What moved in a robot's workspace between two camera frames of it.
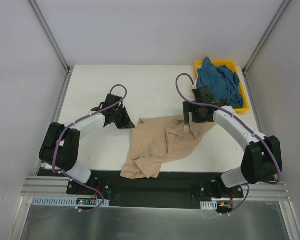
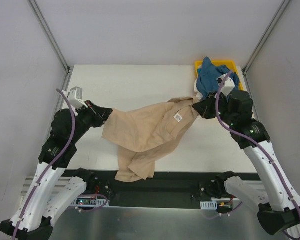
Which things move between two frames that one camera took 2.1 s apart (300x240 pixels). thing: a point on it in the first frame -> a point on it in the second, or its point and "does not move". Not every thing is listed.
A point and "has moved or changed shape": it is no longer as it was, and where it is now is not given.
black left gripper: [120, 117] -> [95, 113]
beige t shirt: [155, 139] has moved or changed shape
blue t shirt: [223, 82] does not move
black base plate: [181, 190] does not move
